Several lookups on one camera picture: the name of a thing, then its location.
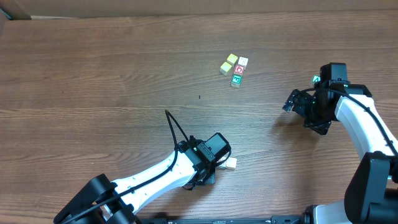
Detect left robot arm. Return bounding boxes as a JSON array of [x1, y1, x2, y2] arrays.
[[53, 133, 231, 223]]

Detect green letter A block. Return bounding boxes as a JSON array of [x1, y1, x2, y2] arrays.
[[312, 75, 320, 83]]

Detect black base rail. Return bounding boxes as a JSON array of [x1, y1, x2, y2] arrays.
[[136, 203, 346, 224]]

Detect white block top right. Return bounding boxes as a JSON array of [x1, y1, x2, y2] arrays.
[[238, 57, 248, 70]]

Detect white block blue H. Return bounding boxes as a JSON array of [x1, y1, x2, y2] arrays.
[[218, 161, 227, 169]]

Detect green picture block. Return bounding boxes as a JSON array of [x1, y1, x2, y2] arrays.
[[231, 74, 243, 88]]

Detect yellow plain wooden block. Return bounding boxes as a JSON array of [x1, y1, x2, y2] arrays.
[[225, 157, 237, 169]]

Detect yellow block lower left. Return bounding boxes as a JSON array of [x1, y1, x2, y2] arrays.
[[220, 62, 233, 76]]

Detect yellow block upper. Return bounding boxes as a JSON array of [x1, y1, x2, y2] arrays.
[[226, 54, 239, 66]]

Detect red circle block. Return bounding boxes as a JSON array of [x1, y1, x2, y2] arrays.
[[234, 65, 244, 75]]

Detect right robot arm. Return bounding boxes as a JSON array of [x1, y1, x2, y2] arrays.
[[282, 62, 397, 223]]

